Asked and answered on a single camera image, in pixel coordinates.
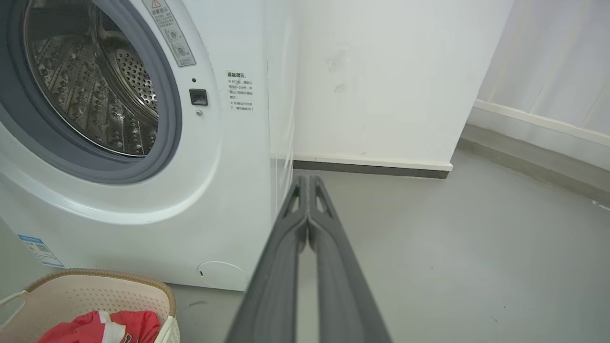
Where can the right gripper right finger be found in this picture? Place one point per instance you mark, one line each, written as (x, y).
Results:
(343, 295)

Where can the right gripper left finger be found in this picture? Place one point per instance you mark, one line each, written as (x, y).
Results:
(271, 295)

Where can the red shorts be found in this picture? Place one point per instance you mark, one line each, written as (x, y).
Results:
(140, 326)

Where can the red basketball jersey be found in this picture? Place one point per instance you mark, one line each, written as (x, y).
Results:
(71, 331)

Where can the cream perforated laundry basket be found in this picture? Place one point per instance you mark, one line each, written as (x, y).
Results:
(71, 295)

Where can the stainless steel washing machine drum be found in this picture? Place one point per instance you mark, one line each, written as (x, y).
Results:
(86, 95)

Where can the round white filter cover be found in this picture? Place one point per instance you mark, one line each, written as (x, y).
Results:
(221, 276)

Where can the white front-load washing machine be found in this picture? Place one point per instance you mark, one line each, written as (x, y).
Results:
(228, 190)

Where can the white and black baseboard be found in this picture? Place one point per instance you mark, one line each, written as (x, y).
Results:
(371, 166)

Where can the grey rubber door gasket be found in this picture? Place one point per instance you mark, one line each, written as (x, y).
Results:
(169, 119)

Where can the small text sticker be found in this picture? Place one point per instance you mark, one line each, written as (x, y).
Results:
(239, 90)

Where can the black door latch socket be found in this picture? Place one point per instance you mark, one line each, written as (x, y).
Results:
(198, 97)

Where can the blue energy label sticker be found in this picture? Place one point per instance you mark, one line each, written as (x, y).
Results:
(42, 251)

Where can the white and grey baseboard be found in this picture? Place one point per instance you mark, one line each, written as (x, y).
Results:
(533, 147)

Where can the grey warning label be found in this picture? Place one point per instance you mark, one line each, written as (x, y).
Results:
(171, 38)

